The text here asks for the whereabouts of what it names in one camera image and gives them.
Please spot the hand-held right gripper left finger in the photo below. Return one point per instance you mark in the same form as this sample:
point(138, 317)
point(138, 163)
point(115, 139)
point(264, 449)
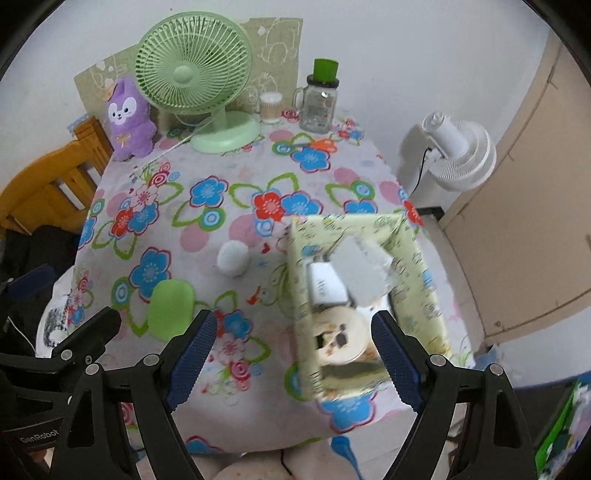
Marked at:
point(194, 360)

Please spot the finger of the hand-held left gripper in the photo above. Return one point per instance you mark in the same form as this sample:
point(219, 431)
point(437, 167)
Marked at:
point(92, 332)
point(32, 281)

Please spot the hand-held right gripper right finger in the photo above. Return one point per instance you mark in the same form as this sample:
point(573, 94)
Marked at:
point(397, 364)

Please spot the cream round bear case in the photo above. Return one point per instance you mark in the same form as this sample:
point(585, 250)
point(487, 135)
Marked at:
point(341, 332)

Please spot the yellow-green fabric storage box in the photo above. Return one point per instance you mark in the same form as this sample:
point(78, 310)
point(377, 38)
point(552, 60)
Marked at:
point(415, 277)

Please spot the white charger plug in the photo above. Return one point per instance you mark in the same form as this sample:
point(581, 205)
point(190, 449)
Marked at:
point(323, 284)

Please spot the black clothing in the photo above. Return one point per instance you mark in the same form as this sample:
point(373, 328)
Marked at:
point(37, 249)

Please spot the white printed bag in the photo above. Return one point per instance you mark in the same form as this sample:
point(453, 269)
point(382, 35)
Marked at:
point(57, 318)

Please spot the light green oval case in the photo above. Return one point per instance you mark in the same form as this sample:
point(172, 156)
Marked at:
point(168, 309)

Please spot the wooden chair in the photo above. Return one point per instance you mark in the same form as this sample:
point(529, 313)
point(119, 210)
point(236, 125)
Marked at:
point(55, 184)

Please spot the white oval case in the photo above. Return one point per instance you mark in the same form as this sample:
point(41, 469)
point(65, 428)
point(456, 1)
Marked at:
point(233, 258)

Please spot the floral tablecloth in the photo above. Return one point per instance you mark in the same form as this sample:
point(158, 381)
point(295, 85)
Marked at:
point(184, 230)

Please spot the green plastic bag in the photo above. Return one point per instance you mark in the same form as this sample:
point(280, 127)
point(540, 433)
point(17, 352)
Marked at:
point(554, 438)

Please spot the purple plush toy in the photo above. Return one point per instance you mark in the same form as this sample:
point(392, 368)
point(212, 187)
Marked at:
point(124, 124)

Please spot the beige cabinet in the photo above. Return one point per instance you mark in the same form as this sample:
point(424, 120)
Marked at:
point(531, 207)

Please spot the white standing fan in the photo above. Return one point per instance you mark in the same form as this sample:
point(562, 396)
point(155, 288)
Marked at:
point(461, 152)

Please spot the green desk fan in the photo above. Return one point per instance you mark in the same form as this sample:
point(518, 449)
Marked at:
point(184, 74)

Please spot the cotton swab jar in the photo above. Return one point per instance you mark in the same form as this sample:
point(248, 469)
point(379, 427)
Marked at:
point(270, 110)

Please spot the glass jar with green lid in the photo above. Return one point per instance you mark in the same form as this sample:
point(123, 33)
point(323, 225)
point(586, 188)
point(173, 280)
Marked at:
point(318, 106)

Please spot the green patterned board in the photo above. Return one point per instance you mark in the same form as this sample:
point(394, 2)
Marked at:
point(277, 50)

